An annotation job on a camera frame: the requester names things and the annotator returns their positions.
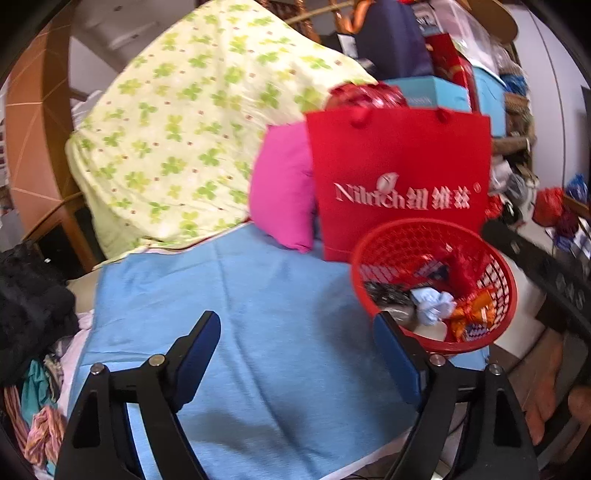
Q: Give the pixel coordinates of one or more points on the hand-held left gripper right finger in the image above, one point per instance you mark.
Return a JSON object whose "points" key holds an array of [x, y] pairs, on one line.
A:
{"points": [[397, 364]]}

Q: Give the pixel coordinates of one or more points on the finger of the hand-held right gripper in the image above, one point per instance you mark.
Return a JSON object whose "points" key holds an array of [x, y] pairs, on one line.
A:
{"points": [[508, 242]]}

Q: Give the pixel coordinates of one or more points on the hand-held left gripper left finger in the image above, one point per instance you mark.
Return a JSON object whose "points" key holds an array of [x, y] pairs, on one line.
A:
{"points": [[198, 364]]}

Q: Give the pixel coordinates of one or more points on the red ribbon cloth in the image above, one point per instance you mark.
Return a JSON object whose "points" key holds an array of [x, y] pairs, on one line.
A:
{"points": [[464, 272]]}

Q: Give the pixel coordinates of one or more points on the white paper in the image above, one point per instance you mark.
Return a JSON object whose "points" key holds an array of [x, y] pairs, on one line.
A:
{"points": [[431, 304]]}

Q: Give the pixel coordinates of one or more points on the black plastic bag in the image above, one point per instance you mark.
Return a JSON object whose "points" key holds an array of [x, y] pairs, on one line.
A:
{"points": [[388, 295]]}

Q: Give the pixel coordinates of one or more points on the orange striped ribbon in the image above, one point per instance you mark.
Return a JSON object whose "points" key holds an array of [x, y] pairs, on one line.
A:
{"points": [[471, 314]]}

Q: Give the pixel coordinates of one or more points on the red plastic basket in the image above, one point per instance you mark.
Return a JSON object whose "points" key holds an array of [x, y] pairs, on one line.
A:
{"points": [[397, 240]]}

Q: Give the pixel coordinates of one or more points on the light blue blanket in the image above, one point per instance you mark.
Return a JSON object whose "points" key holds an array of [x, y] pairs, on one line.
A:
{"points": [[277, 346]]}

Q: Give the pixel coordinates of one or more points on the person's bare foot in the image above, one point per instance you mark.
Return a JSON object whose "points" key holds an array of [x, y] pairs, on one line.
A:
{"points": [[549, 383]]}

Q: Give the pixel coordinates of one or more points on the white bed sheet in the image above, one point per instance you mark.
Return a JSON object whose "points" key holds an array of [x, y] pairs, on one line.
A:
{"points": [[76, 350]]}

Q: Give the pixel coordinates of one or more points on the red shopping bag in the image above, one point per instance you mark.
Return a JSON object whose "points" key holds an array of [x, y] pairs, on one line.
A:
{"points": [[397, 152]]}

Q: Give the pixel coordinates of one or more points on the colourful clothes pile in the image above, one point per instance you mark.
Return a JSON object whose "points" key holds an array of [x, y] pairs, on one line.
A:
{"points": [[41, 424]]}

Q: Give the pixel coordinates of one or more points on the light blue box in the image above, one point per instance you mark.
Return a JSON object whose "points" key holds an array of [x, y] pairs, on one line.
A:
{"points": [[429, 90]]}

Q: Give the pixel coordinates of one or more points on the black clothing pile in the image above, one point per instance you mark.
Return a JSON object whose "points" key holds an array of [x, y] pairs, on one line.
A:
{"points": [[32, 304]]}

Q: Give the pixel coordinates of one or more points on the dark wooden cabinet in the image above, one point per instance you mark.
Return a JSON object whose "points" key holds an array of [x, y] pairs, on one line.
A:
{"points": [[60, 249]]}

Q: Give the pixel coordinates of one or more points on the pink pillow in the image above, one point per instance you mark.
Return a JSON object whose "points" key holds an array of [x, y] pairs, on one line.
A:
{"points": [[281, 194]]}

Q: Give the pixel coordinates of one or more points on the red gift box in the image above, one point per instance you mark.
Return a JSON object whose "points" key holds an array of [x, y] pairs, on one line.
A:
{"points": [[445, 55]]}

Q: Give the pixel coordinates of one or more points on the shiny red plastic bag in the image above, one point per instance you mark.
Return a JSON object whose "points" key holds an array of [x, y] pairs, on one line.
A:
{"points": [[364, 97]]}

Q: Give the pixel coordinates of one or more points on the round bamboo tray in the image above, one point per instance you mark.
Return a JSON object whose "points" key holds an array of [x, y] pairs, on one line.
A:
{"points": [[494, 18]]}

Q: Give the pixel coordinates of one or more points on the dark blue bag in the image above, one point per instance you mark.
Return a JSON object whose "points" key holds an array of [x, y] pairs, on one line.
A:
{"points": [[392, 41]]}

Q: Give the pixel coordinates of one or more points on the clover print quilt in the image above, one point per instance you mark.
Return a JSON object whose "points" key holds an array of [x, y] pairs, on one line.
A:
{"points": [[184, 115]]}

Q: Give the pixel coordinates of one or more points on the wooden column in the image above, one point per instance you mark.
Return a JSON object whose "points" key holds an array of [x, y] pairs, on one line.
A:
{"points": [[32, 138]]}

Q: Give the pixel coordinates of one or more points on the wooden stair railing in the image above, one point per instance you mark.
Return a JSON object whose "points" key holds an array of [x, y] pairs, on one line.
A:
{"points": [[323, 18]]}

